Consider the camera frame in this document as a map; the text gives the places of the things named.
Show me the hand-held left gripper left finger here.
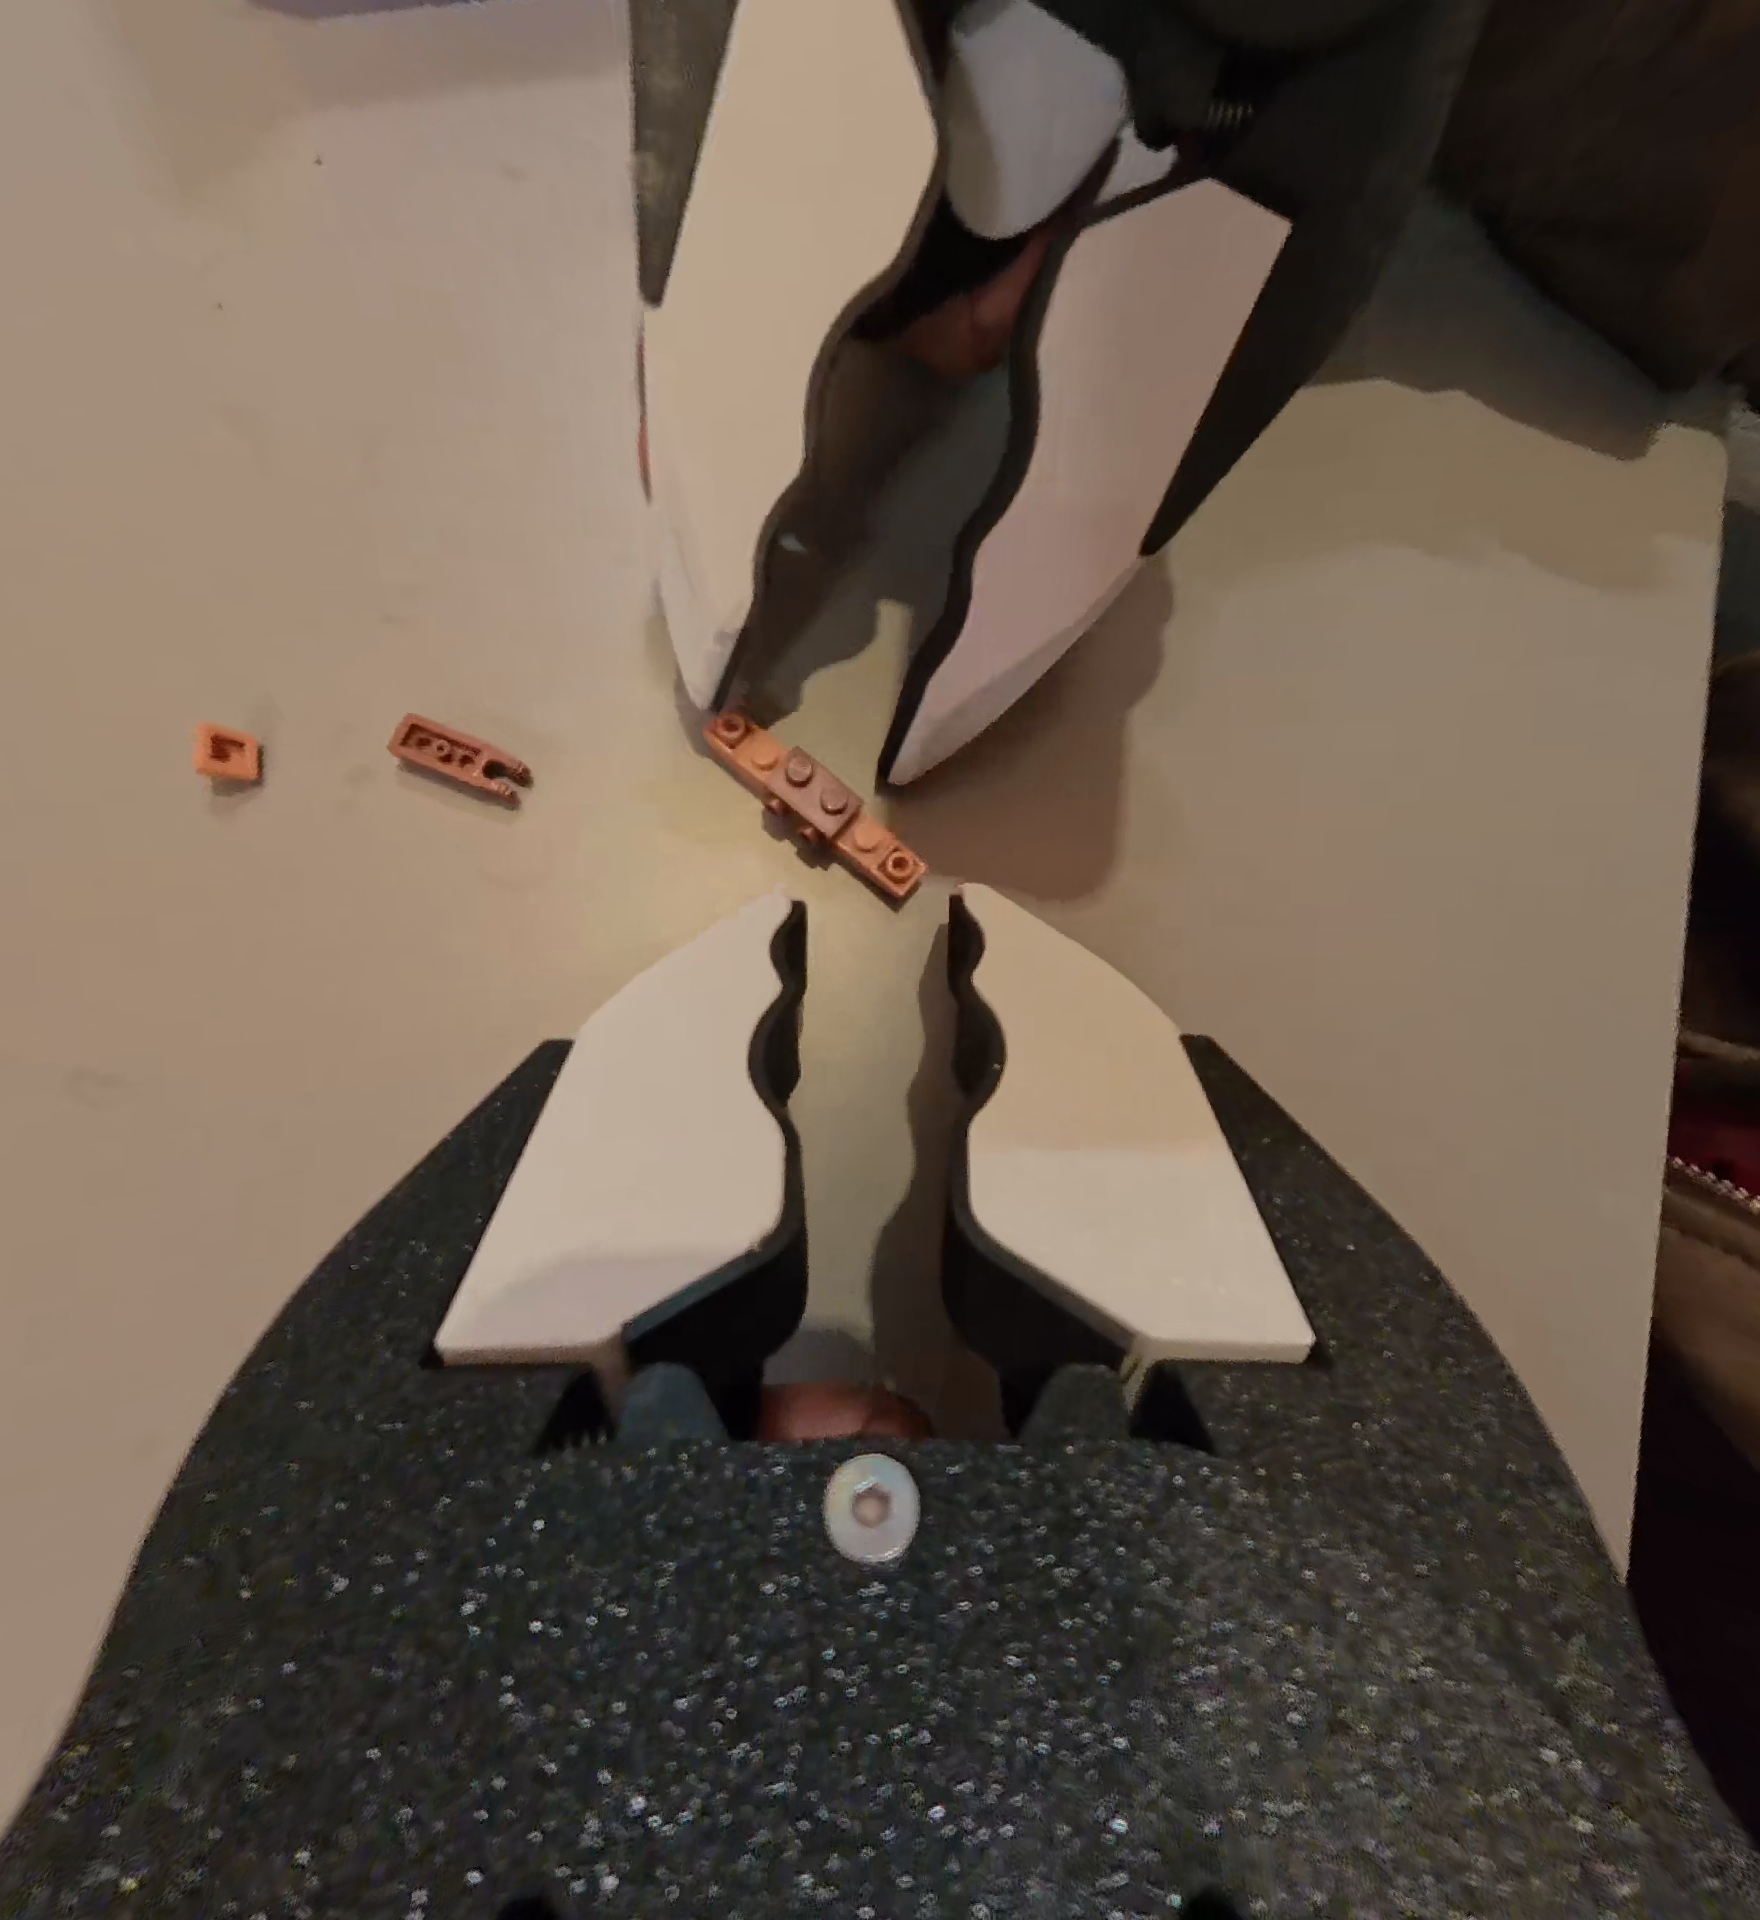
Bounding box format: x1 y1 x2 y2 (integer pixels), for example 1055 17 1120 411
432 896 812 1412

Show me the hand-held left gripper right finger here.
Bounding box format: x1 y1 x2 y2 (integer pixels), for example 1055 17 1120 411
941 886 1321 1412

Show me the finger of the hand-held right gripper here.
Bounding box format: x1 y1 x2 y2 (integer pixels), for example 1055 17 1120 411
874 135 1302 790
640 0 964 721

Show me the brown brick assembly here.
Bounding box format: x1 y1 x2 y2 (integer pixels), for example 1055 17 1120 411
708 711 929 905

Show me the dark brown small brick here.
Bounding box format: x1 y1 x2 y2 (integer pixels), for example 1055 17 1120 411
770 749 861 846

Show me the person's right forearm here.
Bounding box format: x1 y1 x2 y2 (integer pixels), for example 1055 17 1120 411
1420 0 1760 422

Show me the grey desk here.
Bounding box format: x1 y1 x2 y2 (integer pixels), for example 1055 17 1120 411
0 0 1738 1920

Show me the brown clip plate brick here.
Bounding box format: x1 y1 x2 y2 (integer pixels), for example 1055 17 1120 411
388 716 535 806

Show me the person's dark jacket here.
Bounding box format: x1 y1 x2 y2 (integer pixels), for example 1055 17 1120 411
1625 614 1760 1920

